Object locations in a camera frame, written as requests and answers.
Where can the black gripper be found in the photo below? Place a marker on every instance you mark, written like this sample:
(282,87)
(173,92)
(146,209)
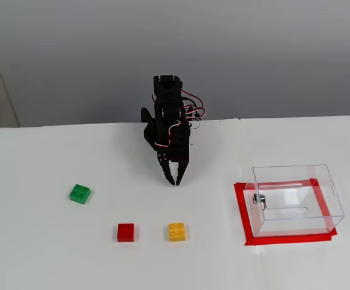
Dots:
(177,156)

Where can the green lego brick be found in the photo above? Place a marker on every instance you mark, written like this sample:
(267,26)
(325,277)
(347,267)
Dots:
(80,194)

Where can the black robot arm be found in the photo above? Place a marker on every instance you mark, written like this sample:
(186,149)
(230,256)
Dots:
(168,99)

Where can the yellow lego brick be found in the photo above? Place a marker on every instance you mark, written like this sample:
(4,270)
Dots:
(178,232)

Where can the red lego brick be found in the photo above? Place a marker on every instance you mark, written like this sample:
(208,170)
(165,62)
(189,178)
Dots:
(125,232)

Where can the transparent plastic box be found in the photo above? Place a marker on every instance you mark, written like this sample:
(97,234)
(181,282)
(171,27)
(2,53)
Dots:
(295,205)

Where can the black table clamp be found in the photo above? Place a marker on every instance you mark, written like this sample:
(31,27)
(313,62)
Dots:
(146,116)

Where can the silver cam lock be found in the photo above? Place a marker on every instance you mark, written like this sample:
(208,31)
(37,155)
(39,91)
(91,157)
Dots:
(259,200)

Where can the red tape square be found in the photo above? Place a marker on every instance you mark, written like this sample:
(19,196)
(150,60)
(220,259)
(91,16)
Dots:
(286,239)

